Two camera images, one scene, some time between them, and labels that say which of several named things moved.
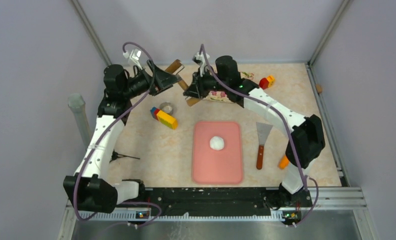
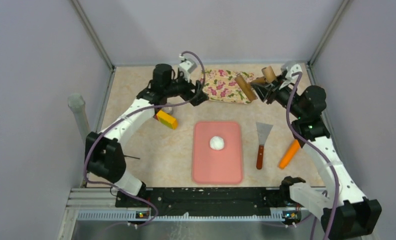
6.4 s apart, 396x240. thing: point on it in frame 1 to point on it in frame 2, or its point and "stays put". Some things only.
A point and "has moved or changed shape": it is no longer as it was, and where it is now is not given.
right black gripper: x=197 y=89 to x=262 y=90
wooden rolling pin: x=171 y=69 has moved or changed shape
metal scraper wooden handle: x=263 y=130 stays put
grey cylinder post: x=77 y=104 stays put
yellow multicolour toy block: x=164 y=118 stays put
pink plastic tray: x=211 y=166 stays put
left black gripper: x=161 y=85 to x=196 y=98
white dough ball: x=217 y=143 stays put
